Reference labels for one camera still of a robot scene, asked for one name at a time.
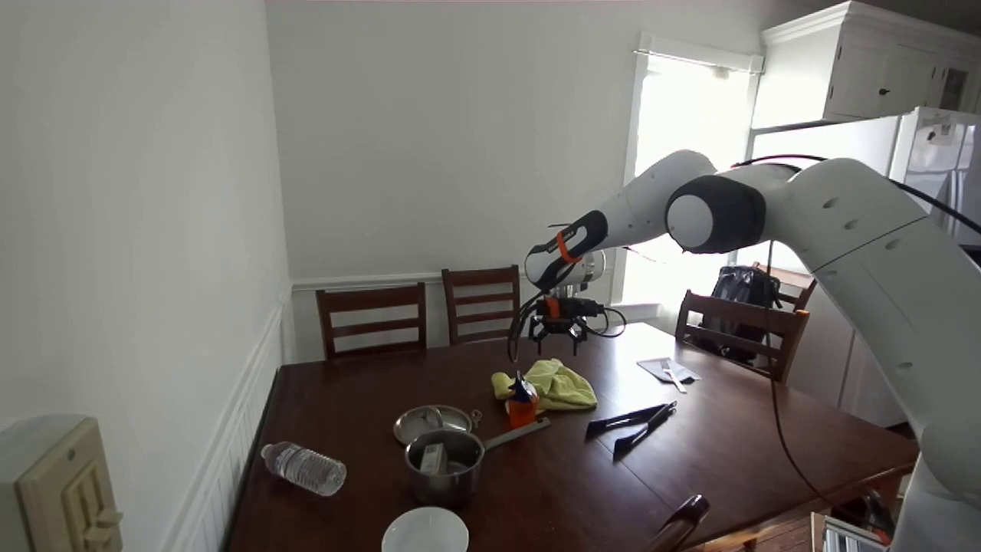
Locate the metal pot lid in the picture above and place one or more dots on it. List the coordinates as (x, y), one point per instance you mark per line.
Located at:
(430, 421)

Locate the white bowl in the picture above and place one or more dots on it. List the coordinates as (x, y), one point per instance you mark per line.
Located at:
(423, 532)

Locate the white refrigerator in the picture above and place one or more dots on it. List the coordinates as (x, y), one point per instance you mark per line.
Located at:
(830, 143)

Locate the grey block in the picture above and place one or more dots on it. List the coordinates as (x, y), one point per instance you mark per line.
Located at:
(434, 462)

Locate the black tongs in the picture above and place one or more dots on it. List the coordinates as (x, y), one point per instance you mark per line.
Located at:
(622, 419)

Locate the bright window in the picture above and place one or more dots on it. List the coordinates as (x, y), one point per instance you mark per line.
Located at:
(686, 132)

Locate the beige light switch plate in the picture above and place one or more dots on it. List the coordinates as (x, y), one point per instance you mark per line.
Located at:
(62, 492)

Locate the clear plastic bottle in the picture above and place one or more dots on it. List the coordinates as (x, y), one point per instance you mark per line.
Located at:
(307, 470)

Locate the metal saucepan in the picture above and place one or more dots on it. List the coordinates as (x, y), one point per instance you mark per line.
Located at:
(460, 483)

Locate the silver fork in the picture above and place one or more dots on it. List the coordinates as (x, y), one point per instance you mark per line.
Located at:
(678, 380)

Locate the orange cup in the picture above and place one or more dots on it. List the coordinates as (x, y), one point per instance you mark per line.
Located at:
(523, 411)

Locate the dark wooden chair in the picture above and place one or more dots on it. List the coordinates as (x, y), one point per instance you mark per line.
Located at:
(738, 317)
(478, 278)
(370, 294)

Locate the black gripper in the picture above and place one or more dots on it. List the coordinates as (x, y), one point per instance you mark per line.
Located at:
(569, 310)

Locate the white wall cabinet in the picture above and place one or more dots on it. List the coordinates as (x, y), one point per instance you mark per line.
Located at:
(877, 70)

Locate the black bag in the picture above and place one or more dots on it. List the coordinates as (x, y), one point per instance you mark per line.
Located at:
(747, 285)

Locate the green checked towel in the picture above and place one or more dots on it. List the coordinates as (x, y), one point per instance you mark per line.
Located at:
(563, 387)

